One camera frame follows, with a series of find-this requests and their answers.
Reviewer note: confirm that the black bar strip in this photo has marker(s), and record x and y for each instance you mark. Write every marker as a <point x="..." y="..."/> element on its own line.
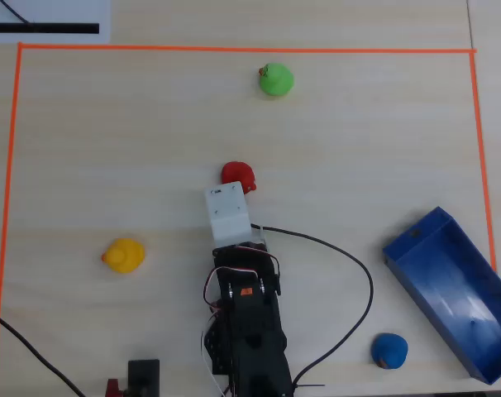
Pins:
<point x="60" y="28"/>

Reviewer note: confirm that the green rubber duck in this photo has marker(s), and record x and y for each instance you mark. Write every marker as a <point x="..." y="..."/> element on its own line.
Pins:
<point x="276" y="79"/>

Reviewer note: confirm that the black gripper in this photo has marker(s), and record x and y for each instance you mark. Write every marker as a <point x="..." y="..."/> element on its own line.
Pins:
<point x="226" y="207"/>

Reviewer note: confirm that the orange tape strip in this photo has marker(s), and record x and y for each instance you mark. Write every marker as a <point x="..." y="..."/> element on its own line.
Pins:
<point x="481" y="157"/>
<point x="250" y="49"/>
<point x="8" y="173"/>

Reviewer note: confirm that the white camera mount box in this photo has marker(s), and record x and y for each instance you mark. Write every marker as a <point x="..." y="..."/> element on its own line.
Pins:
<point x="227" y="215"/>

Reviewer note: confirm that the black zip tie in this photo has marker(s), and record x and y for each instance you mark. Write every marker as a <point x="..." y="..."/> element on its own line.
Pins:
<point x="310" y="385"/>

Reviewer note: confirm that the red rubber duck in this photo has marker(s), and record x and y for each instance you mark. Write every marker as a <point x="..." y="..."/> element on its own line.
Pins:
<point x="236" y="173"/>

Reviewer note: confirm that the yellow rubber duck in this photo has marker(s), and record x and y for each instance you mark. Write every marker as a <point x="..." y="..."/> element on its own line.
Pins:
<point x="124" y="255"/>

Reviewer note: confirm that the blue plastic box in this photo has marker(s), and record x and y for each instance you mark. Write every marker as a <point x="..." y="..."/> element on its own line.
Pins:
<point x="449" y="289"/>

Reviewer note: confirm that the blue rubber duck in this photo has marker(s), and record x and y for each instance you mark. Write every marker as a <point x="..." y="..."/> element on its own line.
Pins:
<point x="390" y="350"/>

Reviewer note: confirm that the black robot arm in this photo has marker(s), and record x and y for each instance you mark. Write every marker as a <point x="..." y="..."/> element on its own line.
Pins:
<point x="254" y="335"/>

